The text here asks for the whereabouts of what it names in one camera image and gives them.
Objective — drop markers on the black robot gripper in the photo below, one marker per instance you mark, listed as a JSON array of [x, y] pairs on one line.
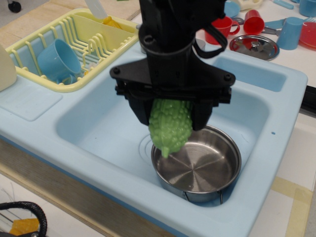
[[181, 74]]

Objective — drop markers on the green bumpy squash toy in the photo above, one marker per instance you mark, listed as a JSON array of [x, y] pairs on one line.
[[170, 124]]

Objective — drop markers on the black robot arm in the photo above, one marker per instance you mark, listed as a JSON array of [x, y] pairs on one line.
[[177, 36]]

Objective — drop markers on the stainless steel pot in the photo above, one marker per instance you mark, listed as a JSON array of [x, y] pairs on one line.
[[208, 163]]

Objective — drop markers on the steel pot lid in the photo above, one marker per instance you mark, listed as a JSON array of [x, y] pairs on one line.
[[256, 46]]

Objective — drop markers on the light blue toy sink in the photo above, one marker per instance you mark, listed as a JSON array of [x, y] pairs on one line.
[[93, 135]]

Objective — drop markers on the blue plate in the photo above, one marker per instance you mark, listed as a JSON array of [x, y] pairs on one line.
[[231, 9]]

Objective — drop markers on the yellow dish rack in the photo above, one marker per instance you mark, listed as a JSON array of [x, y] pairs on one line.
[[96, 44]]

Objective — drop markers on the red cup upside down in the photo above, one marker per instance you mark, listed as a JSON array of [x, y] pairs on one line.
[[253, 23]]

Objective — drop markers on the blue cup in rack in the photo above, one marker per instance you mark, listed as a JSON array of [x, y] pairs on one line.
[[59, 63]]

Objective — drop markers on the blue toy knife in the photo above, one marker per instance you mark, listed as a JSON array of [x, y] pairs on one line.
[[277, 24]]

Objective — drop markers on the blue cup upside down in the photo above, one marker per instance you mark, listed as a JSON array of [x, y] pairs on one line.
[[289, 36]]

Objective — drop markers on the cream plastic container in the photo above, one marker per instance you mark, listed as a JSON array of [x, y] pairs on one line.
[[8, 74]]

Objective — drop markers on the black caster wheel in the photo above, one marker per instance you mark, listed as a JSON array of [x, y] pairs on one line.
[[14, 6]]

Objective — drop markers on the yellow tape piece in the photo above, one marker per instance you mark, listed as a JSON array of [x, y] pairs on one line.
[[24, 226]]

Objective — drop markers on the red mug with handle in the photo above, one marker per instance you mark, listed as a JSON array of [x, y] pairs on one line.
[[227, 27]]

